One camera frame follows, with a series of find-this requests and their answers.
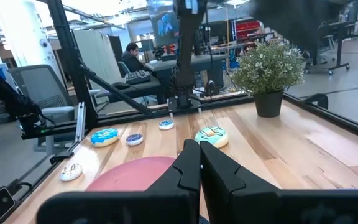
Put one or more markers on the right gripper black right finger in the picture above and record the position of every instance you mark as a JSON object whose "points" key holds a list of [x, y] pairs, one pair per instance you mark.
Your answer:
{"points": [[222, 186]]}

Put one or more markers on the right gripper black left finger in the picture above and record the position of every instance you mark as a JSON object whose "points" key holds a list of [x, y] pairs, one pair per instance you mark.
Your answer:
{"points": [[182, 179]]}

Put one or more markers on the mint green frosted donut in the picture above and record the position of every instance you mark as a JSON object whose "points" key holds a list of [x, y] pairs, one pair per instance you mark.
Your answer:
{"points": [[211, 137]]}

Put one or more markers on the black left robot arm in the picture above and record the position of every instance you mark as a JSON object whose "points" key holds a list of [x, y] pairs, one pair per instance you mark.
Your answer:
{"points": [[186, 56]]}

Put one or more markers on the pink round plate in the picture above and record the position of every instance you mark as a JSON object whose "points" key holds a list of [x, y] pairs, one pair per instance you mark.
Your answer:
{"points": [[129, 174]]}

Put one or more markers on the small blue sprinkled donut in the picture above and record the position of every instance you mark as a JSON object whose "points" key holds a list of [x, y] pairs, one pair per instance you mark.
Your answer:
{"points": [[166, 124]]}

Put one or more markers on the small dark blue donut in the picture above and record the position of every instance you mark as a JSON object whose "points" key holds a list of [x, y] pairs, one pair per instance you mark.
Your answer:
{"points": [[134, 139]]}

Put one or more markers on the large blue frosted donut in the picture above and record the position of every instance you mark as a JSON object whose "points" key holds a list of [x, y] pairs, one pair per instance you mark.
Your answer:
{"points": [[104, 137]]}

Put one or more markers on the black office desk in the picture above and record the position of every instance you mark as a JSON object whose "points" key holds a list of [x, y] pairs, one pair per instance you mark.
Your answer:
{"points": [[138, 90]]}

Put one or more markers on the black keyboard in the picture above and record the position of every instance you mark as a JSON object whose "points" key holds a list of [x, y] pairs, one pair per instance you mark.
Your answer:
{"points": [[137, 76]]}

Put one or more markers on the black computer mouse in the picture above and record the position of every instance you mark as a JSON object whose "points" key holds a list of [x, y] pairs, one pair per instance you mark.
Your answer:
{"points": [[121, 85]]}

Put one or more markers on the grey office desk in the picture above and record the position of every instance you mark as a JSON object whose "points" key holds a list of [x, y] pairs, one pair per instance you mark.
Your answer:
{"points": [[204, 62]]}

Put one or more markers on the artificial green plant black pot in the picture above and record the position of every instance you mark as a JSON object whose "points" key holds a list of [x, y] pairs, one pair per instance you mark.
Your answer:
{"points": [[267, 71]]}

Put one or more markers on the person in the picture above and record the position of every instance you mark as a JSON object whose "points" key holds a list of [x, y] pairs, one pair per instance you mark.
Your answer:
{"points": [[131, 59]]}

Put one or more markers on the white partition panel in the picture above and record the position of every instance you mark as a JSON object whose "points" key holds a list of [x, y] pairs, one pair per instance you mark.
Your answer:
{"points": [[96, 56]]}

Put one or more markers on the hanging display screen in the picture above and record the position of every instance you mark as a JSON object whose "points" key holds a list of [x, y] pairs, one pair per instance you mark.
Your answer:
{"points": [[165, 26]]}

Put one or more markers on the red storage shelf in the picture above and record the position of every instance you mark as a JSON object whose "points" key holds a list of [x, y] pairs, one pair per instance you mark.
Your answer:
{"points": [[248, 28]]}

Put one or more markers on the grey office chair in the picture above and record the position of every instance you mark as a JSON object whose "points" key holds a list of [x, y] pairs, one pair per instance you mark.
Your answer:
{"points": [[39, 87]]}

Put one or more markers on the black wheeled standing desk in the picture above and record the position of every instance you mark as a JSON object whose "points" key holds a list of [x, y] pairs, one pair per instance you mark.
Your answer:
{"points": [[339, 43]]}

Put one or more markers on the silver aluminium bracket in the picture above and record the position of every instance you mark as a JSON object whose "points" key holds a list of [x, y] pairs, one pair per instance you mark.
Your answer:
{"points": [[80, 121]]}

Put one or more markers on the black aluminium rig frame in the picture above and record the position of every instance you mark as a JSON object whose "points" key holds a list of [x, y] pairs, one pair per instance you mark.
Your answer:
{"points": [[70, 62]]}

